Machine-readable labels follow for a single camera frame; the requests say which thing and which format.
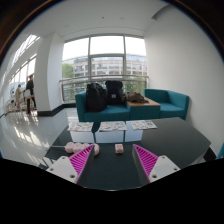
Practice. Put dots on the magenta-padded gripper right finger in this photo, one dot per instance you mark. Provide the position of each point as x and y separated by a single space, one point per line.
161 166

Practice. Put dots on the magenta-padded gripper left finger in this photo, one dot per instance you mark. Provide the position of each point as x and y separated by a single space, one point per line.
63 168

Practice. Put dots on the pink charger block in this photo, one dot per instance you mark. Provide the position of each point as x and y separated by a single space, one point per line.
119 148

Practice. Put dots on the pink power strip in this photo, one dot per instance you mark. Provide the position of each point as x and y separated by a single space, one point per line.
75 147

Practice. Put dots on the sticker sheet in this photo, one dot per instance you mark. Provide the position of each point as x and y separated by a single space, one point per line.
80 126
143 125
112 126

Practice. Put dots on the teal chair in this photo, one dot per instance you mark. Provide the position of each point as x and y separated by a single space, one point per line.
221 151

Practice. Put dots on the wooden sofa side table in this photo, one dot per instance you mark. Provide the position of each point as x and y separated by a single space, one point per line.
146 103

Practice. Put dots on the teal sectional sofa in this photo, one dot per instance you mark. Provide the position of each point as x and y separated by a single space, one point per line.
110 113

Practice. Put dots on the brown jacket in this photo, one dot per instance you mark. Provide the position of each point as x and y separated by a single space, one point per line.
135 97

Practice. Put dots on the large black backpack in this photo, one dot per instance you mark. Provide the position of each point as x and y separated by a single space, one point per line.
95 98

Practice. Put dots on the group of wooden chairs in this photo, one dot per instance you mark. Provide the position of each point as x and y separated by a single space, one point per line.
13 106

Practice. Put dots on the person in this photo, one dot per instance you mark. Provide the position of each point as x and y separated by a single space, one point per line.
18 93
30 90

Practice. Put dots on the metal window railing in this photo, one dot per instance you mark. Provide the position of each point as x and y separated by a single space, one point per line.
71 81

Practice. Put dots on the black backpack with label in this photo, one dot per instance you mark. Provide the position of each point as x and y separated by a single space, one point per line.
114 91

